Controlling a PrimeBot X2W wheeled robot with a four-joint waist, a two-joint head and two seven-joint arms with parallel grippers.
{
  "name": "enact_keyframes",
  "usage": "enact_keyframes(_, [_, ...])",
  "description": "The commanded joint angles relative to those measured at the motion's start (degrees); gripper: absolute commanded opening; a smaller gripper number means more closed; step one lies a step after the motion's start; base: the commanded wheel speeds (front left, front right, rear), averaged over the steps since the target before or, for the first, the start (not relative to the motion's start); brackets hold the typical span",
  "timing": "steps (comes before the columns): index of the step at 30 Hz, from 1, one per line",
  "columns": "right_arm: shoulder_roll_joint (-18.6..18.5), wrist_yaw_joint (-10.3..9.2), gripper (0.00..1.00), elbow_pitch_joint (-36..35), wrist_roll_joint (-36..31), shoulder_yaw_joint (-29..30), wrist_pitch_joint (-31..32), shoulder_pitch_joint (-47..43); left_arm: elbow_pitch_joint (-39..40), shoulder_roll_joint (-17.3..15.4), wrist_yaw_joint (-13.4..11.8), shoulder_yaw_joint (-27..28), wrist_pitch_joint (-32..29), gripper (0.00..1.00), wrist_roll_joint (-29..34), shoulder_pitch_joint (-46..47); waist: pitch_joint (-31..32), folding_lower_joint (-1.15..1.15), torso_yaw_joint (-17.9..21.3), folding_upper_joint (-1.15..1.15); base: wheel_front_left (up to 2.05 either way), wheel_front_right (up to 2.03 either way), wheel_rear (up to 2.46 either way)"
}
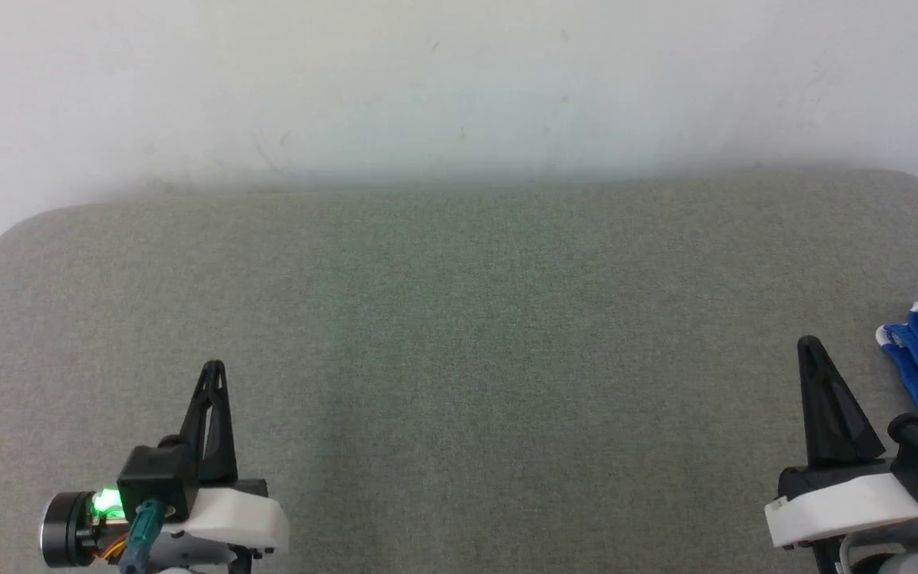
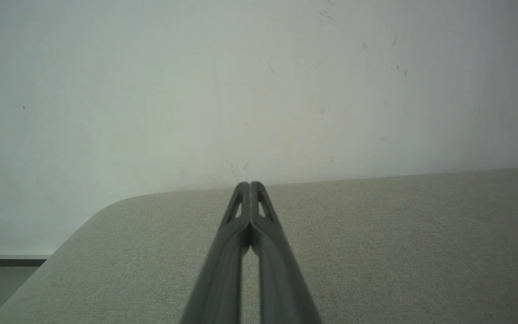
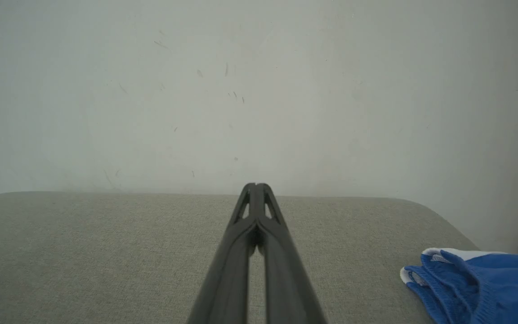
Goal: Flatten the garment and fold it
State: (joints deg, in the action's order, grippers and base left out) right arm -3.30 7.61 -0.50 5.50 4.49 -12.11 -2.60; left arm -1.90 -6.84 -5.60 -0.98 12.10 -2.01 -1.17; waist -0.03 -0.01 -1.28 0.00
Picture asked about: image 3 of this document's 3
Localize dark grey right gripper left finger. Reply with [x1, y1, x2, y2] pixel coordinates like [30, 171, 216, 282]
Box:
[187, 183, 257, 324]

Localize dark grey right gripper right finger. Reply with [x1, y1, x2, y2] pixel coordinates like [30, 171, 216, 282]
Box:
[256, 183, 327, 324]

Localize blue shorts with white trim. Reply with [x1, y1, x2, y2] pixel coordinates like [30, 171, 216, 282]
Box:
[400, 247, 518, 324]

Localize grey fabric sofa cushion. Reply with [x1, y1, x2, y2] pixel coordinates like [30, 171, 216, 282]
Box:
[0, 191, 482, 324]

